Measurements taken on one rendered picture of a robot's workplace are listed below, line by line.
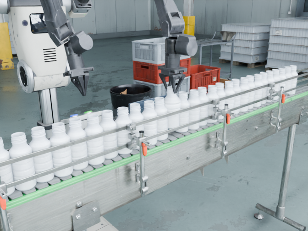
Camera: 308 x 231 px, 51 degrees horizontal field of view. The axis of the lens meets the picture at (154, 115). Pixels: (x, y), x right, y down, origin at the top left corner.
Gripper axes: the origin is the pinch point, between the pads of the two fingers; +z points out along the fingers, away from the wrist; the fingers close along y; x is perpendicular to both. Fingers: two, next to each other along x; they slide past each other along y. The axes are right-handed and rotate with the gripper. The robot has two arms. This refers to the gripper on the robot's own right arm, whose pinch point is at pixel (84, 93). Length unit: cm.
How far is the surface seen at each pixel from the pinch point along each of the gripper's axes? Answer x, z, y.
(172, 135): -12.7, 24.3, 27.2
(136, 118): -18.2, 13.4, 8.1
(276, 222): 25, 117, 137
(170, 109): -18.0, 13.5, 25.0
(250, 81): -18, 11, 80
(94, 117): -19.7, 9.2, -8.7
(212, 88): -19, 10, 50
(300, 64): 227, 17, 626
